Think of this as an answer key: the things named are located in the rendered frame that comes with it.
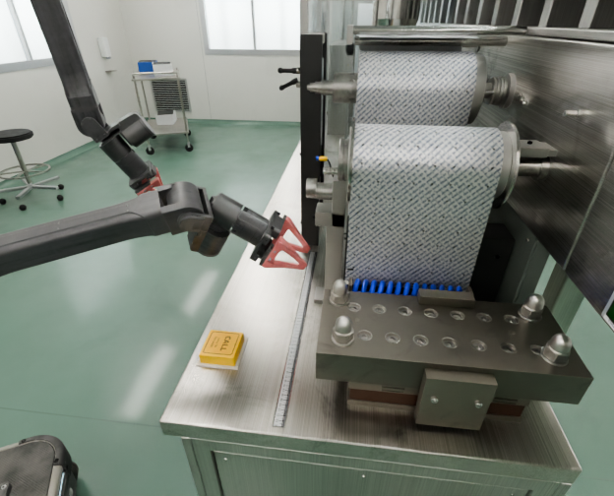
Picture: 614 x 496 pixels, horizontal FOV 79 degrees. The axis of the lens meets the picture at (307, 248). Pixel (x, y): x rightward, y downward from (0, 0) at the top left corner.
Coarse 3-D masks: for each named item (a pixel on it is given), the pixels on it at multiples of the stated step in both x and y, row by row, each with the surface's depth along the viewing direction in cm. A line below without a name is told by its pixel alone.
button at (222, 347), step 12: (216, 336) 75; (228, 336) 75; (240, 336) 75; (204, 348) 72; (216, 348) 72; (228, 348) 72; (240, 348) 74; (204, 360) 71; (216, 360) 71; (228, 360) 70
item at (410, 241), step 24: (360, 216) 66; (384, 216) 65; (408, 216) 65; (432, 216) 64; (456, 216) 64; (480, 216) 63; (360, 240) 68; (384, 240) 68; (408, 240) 67; (432, 240) 67; (456, 240) 66; (480, 240) 66; (360, 264) 71; (384, 264) 70; (408, 264) 70; (432, 264) 69; (456, 264) 69
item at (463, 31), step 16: (352, 32) 77; (368, 32) 77; (384, 32) 77; (400, 32) 76; (416, 32) 76; (432, 32) 76; (448, 32) 75; (464, 32) 75; (480, 32) 75; (496, 32) 74; (512, 32) 74
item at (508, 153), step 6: (504, 132) 62; (504, 138) 60; (504, 144) 60; (510, 144) 59; (348, 150) 62; (504, 150) 59; (510, 150) 59; (348, 156) 62; (504, 156) 59; (510, 156) 59; (348, 162) 62; (504, 162) 59; (510, 162) 59; (348, 168) 62; (504, 168) 59; (510, 168) 59; (348, 174) 63; (504, 174) 60; (504, 180) 60; (498, 186) 61; (504, 186) 61; (498, 192) 62
